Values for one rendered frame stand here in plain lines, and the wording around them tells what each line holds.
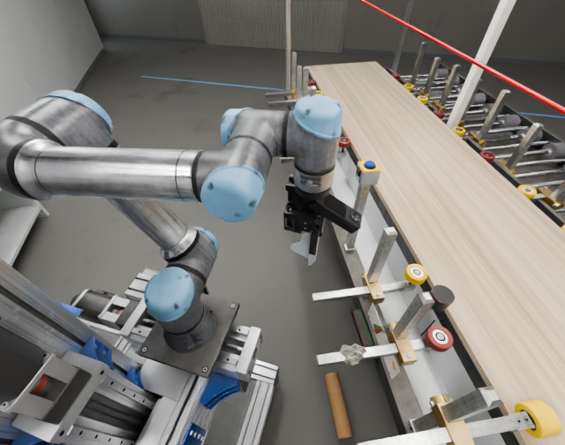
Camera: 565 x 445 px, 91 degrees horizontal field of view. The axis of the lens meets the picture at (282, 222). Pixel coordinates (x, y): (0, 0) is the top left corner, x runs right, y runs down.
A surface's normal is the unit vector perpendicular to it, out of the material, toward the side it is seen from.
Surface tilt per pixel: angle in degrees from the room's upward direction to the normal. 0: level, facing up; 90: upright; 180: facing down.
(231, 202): 90
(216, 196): 90
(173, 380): 0
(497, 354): 0
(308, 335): 0
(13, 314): 90
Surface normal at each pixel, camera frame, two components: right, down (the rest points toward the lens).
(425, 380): -0.02, -0.68
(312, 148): -0.16, 0.72
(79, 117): 0.86, -0.23
